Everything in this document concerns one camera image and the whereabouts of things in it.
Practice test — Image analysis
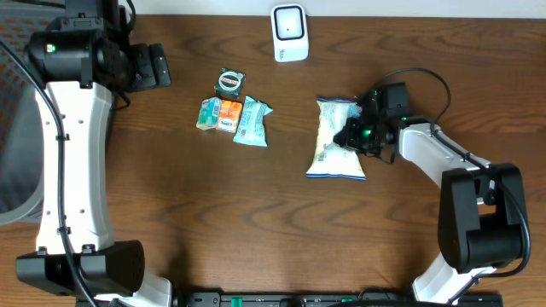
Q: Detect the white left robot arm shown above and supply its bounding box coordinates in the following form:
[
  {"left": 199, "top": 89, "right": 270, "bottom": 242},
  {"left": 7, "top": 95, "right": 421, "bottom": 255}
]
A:
[{"left": 16, "top": 0, "right": 179, "bottom": 306}]

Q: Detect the yellow wet wipes pack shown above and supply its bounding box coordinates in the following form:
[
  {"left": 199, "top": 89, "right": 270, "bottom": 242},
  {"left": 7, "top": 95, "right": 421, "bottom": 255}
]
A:
[{"left": 306, "top": 97, "right": 366, "bottom": 181}]

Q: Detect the grey plastic mesh basket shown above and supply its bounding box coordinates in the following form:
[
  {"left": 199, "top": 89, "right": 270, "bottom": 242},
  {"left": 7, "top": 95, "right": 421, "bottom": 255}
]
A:
[{"left": 1, "top": 1, "right": 48, "bottom": 225}]

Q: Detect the teal Kleenex tissue pack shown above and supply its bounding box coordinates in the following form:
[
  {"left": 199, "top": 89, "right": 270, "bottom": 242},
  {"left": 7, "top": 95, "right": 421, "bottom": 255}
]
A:
[{"left": 196, "top": 97, "right": 223, "bottom": 130}]

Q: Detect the green wipes pack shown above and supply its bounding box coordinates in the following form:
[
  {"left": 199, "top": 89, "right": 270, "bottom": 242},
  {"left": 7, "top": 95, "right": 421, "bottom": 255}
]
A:
[{"left": 233, "top": 96, "right": 273, "bottom": 148}]

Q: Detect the white barcode scanner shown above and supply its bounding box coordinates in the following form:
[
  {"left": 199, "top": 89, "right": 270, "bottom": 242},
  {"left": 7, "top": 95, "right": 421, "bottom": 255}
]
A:
[{"left": 270, "top": 3, "right": 310, "bottom": 62}]

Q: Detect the black camera cable right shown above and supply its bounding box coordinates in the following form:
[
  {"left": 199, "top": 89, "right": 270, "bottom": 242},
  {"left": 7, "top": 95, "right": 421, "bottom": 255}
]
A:
[{"left": 375, "top": 67, "right": 532, "bottom": 304}]

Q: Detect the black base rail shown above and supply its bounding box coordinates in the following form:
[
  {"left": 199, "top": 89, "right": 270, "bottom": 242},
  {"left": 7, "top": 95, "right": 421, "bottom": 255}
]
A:
[{"left": 170, "top": 291, "right": 504, "bottom": 307}]

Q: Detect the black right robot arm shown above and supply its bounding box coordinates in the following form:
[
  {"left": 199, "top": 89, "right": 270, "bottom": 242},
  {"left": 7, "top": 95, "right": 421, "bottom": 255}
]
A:
[{"left": 334, "top": 83, "right": 531, "bottom": 304}]

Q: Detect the orange snack pack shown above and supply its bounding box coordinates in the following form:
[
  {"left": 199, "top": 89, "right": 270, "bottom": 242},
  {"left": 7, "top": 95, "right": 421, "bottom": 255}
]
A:
[{"left": 216, "top": 100, "right": 243, "bottom": 133}]

